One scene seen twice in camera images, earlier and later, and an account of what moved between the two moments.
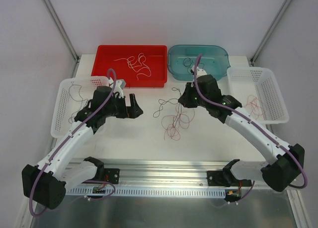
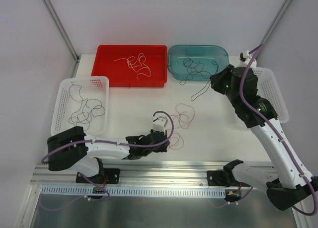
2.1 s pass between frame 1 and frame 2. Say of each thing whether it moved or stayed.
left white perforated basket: stayed
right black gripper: moved
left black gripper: moved
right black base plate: stayed
